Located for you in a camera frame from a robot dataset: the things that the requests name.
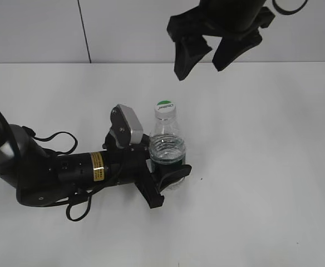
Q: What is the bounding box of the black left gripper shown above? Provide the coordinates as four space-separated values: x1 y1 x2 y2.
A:
102 131 192 209

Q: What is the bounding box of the white green bottle cap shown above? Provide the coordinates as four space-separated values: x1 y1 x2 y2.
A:
154 100 176 120

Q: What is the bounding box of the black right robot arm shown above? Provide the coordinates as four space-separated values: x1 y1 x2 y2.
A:
167 1 275 81

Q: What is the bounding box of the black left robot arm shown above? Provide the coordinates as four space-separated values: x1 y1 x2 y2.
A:
0 104 191 208

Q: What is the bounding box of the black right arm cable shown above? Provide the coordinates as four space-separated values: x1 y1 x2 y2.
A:
272 0 309 15

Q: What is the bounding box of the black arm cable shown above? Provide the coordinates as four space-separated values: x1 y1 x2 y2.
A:
22 126 93 222
272 0 309 15

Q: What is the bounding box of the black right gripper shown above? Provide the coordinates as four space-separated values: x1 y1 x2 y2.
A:
167 5 263 81

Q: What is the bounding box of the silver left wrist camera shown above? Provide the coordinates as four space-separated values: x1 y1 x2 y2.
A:
110 104 144 149

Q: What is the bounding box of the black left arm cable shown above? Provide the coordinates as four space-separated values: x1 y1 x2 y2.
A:
22 126 93 222

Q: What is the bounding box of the clear cestbon water bottle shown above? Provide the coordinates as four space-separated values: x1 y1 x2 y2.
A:
149 113 186 181

